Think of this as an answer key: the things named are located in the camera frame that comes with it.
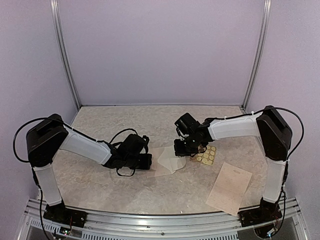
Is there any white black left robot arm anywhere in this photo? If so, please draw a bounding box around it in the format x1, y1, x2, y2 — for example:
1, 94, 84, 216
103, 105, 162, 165
26, 114, 152, 207

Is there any black left camera cable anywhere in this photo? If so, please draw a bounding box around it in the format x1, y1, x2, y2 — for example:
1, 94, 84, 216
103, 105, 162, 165
13, 117, 66, 163

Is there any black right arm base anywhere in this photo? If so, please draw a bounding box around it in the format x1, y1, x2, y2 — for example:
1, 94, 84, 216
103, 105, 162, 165
238, 198, 283, 228

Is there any aluminium frame post right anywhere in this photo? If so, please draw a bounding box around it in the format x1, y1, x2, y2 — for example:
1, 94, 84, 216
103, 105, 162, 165
242, 0, 272, 110

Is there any brown round sticker sheet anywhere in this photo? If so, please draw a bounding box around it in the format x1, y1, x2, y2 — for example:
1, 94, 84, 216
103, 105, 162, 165
190, 145, 217, 166

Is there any aluminium frame post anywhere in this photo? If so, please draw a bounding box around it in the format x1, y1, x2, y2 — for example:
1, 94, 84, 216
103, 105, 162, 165
242, 0, 272, 110
49, 0, 82, 111

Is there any aluminium front rail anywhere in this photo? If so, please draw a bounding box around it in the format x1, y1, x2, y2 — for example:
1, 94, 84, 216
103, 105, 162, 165
14, 197, 311, 240

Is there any aluminium frame post left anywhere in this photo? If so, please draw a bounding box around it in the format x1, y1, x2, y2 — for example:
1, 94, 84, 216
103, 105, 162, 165
49, 0, 82, 111

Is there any pink envelope with flap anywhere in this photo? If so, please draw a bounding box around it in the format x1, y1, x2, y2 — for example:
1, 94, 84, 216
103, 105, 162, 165
146, 145, 187, 178

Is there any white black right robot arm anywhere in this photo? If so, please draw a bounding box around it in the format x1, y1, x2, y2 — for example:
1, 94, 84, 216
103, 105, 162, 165
174, 105, 293, 205

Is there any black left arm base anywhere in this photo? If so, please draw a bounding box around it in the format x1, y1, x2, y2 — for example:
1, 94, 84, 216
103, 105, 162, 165
43, 191, 88, 228

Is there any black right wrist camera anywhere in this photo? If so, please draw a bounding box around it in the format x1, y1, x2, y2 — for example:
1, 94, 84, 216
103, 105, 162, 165
174, 112, 200, 135

